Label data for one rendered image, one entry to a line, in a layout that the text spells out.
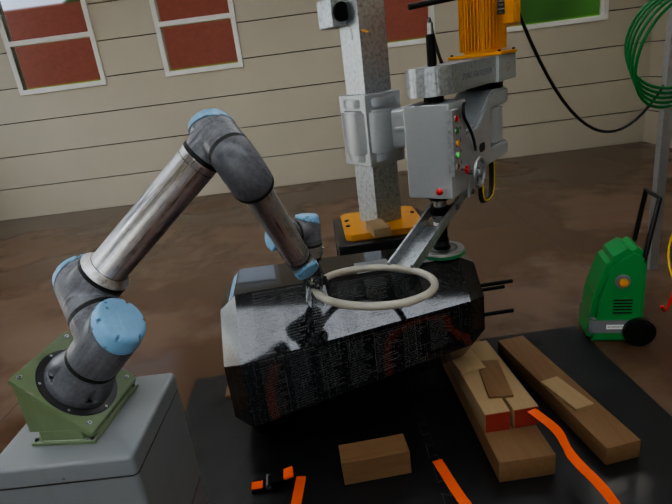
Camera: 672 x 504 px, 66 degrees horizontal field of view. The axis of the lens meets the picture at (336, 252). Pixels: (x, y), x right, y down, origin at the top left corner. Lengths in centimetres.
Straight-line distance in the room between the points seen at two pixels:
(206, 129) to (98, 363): 68
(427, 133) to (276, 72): 611
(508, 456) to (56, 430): 170
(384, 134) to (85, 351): 206
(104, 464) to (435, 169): 169
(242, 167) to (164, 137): 749
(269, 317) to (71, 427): 103
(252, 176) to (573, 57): 803
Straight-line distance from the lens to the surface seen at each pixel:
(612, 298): 336
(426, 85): 230
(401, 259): 228
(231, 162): 131
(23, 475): 168
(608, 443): 258
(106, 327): 147
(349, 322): 233
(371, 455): 240
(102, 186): 923
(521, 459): 241
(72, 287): 160
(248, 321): 236
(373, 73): 307
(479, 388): 261
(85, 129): 915
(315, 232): 190
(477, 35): 294
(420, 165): 239
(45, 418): 165
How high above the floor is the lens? 173
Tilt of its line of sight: 20 degrees down
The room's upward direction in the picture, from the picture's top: 7 degrees counter-clockwise
